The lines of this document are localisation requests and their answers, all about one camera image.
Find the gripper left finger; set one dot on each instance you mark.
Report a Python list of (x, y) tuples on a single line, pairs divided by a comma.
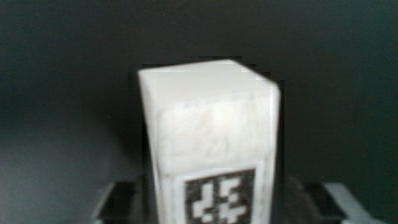
[(122, 208)]

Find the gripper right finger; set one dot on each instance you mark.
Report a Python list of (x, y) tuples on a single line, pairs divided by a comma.
[(321, 204)]

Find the white table leg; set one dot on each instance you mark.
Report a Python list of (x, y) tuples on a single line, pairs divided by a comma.
[(213, 115)]

